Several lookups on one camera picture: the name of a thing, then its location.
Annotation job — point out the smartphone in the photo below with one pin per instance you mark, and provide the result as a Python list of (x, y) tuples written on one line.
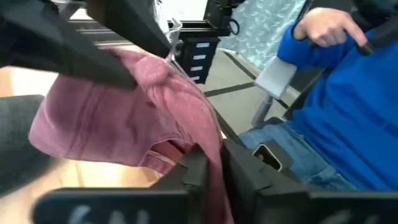
[(266, 157)]

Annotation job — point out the clear plastic bin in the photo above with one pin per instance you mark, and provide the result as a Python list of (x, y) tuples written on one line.
[(174, 37)]

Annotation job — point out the black drawer cabinet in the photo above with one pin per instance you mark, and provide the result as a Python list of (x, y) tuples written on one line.
[(189, 62)]

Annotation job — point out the person's hand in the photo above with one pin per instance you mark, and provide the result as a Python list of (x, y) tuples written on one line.
[(326, 26)]

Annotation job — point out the black mounted device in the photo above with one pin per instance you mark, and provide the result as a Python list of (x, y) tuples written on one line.
[(217, 14)]

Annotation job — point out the maroon baseball cap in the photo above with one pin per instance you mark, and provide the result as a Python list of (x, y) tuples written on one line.
[(109, 118)]

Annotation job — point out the gray office chair armrest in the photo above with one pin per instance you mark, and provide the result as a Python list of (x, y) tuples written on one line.
[(275, 77)]

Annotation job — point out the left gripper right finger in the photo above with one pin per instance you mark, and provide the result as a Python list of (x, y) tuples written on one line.
[(248, 186)]

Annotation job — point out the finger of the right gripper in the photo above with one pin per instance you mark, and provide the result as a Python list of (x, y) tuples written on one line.
[(130, 21), (46, 40)]

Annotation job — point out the black aluminium table frame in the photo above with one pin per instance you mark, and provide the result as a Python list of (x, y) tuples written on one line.
[(81, 31)]

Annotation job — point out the black baseball cap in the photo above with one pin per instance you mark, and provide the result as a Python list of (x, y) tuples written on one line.
[(18, 140)]

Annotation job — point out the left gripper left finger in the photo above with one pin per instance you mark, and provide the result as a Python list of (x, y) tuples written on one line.
[(197, 174)]

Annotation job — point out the patterned glass divider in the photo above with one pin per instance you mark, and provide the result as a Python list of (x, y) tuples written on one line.
[(267, 28)]

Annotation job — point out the person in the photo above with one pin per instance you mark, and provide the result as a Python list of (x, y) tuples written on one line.
[(357, 124)]

